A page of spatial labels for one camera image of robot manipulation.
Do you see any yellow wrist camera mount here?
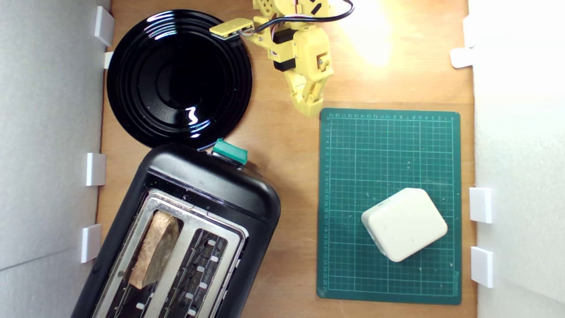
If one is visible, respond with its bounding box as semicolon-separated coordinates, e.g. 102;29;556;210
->
209;18;256;42

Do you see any green toaster lever knob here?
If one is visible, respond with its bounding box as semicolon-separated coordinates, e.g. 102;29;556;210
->
212;138;249;166

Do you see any black round plate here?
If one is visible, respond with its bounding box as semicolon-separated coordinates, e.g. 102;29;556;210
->
107;9;253;150

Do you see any brown bread slice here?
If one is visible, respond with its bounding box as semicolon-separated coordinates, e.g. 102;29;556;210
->
128;210;180;291

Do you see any white block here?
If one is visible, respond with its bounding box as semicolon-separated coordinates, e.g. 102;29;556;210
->
361;188;448;263

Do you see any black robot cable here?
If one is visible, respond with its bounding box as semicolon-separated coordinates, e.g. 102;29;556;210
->
252;0;355;36

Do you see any black two-slot toaster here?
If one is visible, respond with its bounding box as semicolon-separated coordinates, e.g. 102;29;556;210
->
71;142;282;318

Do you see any green cutting mat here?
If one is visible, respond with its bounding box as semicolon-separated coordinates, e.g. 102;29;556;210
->
316;108;462;305

